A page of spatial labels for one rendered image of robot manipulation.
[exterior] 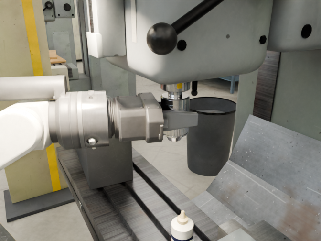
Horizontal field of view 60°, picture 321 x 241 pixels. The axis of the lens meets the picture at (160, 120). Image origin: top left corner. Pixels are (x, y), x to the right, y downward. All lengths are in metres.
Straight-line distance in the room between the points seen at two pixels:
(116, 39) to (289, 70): 0.49
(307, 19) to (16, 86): 0.41
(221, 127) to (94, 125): 2.03
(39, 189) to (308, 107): 2.11
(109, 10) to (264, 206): 0.58
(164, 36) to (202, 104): 2.50
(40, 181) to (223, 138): 1.53
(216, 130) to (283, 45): 1.99
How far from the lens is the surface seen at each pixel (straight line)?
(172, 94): 0.44
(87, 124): 0.41
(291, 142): 0.76
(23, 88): 0.44
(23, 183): 2.41
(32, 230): 2.23
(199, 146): 2.47
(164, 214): 0.68
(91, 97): 0.42
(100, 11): 0.36
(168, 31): 0.26
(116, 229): 0.65
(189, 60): 0.33
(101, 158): 0.73
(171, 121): 0.43
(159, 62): 0.32
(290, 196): 0.75
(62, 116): 0.41
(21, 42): 2.10
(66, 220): 2.23
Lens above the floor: 1.39
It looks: 21 degrees down
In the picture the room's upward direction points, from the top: straight up
